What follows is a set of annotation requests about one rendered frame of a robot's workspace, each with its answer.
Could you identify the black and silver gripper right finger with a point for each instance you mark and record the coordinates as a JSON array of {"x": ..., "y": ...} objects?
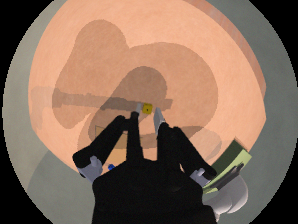
[{"x": 191, "y": 161}]

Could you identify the yellow die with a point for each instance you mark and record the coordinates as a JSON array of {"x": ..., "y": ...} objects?
[{"x": 147, "y": 108}]

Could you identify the tan square mat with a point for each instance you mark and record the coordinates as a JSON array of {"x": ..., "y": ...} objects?
[{"x": 118, "y": 154}]

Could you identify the blue die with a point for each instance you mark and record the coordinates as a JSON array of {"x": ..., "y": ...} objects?
[{"x": 111, "y": 166}]

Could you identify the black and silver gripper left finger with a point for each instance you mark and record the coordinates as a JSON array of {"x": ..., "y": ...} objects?
[{"x": 89, "y": 160}]

